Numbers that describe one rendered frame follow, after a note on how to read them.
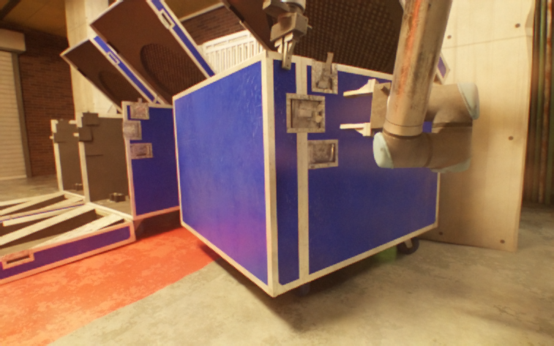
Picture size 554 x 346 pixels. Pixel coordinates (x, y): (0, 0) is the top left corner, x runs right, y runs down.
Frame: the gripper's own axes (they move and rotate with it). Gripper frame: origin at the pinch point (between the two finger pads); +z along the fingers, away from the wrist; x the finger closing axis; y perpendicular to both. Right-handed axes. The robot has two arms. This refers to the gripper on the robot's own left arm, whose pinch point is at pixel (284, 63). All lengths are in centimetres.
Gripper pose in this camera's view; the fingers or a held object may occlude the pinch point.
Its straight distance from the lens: 94.8
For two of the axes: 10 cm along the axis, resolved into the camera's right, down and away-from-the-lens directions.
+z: -1.2, 9.9, 0.2
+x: -5.8, -0.9, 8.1
